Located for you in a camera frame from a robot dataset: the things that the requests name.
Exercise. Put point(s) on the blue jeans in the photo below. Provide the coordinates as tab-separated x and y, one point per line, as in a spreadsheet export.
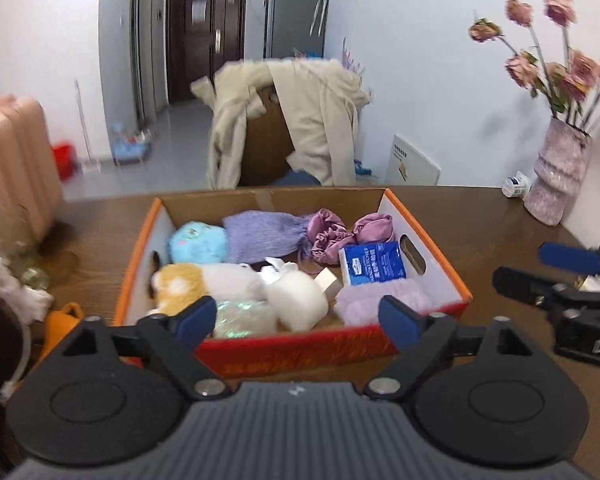
295	179

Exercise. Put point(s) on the orange silicone pouch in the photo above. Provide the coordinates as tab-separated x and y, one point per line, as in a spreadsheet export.
60	327

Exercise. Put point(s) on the white panel board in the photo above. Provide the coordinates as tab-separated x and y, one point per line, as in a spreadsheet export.
415	162

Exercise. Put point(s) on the small white jar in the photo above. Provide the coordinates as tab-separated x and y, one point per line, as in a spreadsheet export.
515	185

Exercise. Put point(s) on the grey refrigerator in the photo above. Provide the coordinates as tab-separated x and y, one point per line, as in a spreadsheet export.
292	20

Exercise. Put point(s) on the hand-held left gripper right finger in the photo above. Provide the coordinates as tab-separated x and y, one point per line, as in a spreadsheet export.
397	322

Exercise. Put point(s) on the folded clear umbrella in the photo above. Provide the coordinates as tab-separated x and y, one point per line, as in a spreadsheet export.
321	2

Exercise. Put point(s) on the small blue stool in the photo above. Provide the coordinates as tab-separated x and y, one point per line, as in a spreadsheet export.
130	152

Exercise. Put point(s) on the purple wall decal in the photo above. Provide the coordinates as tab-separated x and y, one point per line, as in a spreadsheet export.
352	60

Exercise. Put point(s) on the red bucket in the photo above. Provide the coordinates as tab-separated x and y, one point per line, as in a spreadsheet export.
64	162

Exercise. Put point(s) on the pink suitcase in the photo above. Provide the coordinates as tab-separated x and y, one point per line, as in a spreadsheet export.
10	170

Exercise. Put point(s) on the mauve satin scrunchie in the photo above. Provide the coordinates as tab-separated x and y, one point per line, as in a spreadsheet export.
330	235

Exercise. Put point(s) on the dark brown entrance door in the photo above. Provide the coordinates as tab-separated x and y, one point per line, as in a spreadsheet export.
200	40

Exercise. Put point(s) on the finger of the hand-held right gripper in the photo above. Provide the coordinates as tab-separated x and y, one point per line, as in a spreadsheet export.
530	287
570	256

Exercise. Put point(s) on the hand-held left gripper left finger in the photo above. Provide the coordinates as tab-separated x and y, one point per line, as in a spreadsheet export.
197	317

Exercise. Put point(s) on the brown chair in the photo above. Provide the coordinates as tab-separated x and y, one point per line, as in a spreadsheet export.
265	140

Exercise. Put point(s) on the yellow and white plush toy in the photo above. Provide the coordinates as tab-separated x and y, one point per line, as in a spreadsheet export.
180	282

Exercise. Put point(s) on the dried pink rose bouquet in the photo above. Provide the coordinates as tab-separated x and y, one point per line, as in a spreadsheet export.
575	65

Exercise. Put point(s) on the beige coat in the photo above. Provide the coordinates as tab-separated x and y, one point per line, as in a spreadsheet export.
320	125

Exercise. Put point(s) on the red cardboard box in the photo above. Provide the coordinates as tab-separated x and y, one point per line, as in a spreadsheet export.
305	355

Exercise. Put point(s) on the blue plush toy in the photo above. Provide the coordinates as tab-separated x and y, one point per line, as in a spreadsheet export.
197	242

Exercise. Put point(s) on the white bath sponge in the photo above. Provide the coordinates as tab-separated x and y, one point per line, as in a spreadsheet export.
300	300

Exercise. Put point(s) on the pink fluffy headband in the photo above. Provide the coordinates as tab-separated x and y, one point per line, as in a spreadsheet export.
365	300

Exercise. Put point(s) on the white mop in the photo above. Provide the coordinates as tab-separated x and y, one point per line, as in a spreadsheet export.
86	160

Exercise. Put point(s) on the pink textured vase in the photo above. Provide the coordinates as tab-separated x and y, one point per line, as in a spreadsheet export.
557	175

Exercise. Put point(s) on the blue tissue packet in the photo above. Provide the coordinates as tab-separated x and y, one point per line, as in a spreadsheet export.
372	262

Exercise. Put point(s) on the clear glass jar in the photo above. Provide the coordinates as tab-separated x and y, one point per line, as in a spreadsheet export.
32	270

